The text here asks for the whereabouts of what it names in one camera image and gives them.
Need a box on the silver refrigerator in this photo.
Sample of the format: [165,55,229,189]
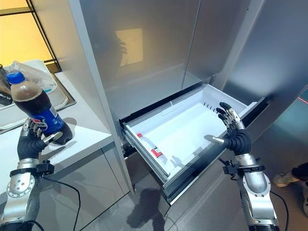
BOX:
[68,0,308,205]

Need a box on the clear bottle with red label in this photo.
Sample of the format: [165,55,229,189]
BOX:
[136,132,169,166]

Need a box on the clear plastic bag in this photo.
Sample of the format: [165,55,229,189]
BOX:
[6,60,56,93]

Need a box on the black frame window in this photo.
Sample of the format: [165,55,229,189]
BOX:
[0,0,64,73]

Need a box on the steel sink basin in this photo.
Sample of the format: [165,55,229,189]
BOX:
[0,60,77,135]

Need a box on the person's shoe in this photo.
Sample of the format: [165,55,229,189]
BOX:
[276,172,300,188]

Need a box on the white refrigerator drawer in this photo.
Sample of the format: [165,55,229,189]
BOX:
[119,83,270,205]

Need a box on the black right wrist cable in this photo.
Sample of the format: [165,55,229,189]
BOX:
[271,191,289,224]

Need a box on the white counter cabinet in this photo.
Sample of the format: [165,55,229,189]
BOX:
[0,71,135,231]

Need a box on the cola bottle with blue cap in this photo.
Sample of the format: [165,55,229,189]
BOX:
[5,71,73,146]

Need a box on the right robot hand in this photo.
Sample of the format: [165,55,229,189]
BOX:
[204,102,252,157]

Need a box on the black object in sink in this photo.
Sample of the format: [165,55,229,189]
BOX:
[0,64,13,105]

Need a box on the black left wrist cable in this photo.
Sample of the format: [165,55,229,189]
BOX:
[28,177,80,231]

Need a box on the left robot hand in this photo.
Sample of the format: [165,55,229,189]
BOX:
[17,118,64,161]

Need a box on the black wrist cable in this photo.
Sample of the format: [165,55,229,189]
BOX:
[271,191,289,224]
[28,177,80,231]

